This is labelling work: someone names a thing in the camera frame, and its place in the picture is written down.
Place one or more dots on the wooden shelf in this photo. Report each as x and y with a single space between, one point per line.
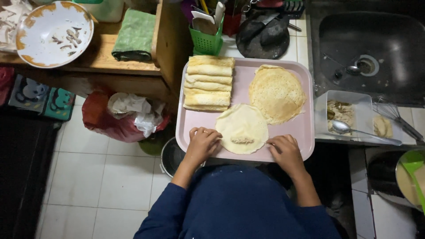
132 66

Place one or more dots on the stack of flat browned crepes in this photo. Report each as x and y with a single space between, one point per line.
277 94

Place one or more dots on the red trash bag with paper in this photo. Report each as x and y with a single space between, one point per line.
99 116

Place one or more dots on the green bucket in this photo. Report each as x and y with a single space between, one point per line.
149 148

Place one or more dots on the dark kitchen sink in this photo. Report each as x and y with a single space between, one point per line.
381 39

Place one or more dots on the person's right fingers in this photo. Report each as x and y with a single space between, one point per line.
278 141

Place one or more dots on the black grater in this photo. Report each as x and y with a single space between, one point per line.
294 8

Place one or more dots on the pale crepe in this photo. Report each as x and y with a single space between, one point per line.
242 124

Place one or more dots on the metal whisk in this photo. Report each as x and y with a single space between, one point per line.
388 111

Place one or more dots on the shredded filling lump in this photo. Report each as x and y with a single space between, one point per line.
242 140

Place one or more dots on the pan of pale batter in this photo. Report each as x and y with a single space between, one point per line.
406 179

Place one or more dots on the clear plastic filling container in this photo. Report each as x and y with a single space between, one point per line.
338 113

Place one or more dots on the person's left hand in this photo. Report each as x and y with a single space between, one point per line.
202 144

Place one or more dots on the folded green cloth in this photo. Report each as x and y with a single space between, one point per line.
134 36

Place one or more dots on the clear container lid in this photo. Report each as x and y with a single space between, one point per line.
381 127

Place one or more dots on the person's left fingers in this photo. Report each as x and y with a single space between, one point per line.
205 132

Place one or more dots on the row of rolled crepes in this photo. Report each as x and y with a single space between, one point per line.
208 83

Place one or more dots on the small metal spoon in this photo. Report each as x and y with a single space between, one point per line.
352 69

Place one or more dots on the green utensil basket with utensils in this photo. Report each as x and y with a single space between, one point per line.
206 39

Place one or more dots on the dark floor mat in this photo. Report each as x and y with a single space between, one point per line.
23 172

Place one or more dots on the large metal spoon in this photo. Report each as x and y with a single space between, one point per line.
342 127

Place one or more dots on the person's right hand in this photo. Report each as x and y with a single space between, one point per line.
285 152

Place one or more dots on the black stone mortar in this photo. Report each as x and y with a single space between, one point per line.
255 49

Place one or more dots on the cartoon print floor mat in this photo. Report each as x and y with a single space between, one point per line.
43 98

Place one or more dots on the person's blue shirt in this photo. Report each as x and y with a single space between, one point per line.
232 205

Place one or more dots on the white jug with green lid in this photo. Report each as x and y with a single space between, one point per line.
106 10

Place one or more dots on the white enamel plate rusty rim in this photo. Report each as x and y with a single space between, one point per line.
49 30

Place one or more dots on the red cup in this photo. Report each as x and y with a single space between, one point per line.
231 25

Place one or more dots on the red cloth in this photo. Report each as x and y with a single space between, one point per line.
5 83

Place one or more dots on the pink plastic tray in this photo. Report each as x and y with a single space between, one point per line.
240 83

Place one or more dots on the black stone pestle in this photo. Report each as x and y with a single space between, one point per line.
274 35

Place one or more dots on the green plastic ladle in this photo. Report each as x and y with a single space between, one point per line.
416 172

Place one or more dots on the metal pot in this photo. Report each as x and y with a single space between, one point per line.
172 156

